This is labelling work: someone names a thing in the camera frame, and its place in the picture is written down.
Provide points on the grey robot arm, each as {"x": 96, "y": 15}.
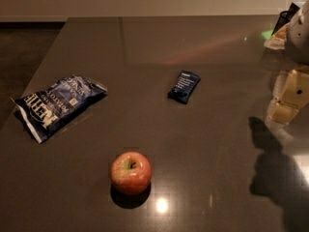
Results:
{"x": 297, "y": 41}

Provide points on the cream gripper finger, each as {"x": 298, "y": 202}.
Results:
{"x": 290, "y": 94}

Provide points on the blue Kettle chips bag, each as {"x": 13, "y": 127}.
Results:
{"x": 47, "y": 111}

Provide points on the dark objects at table corner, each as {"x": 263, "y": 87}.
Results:
{"x": 276, "y": 40}

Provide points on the dark blue RXBAR wrapper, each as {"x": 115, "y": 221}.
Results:
{"x": 185, "y": 85}

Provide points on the red apple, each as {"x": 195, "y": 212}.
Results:
{"x": 131, "y": 173}

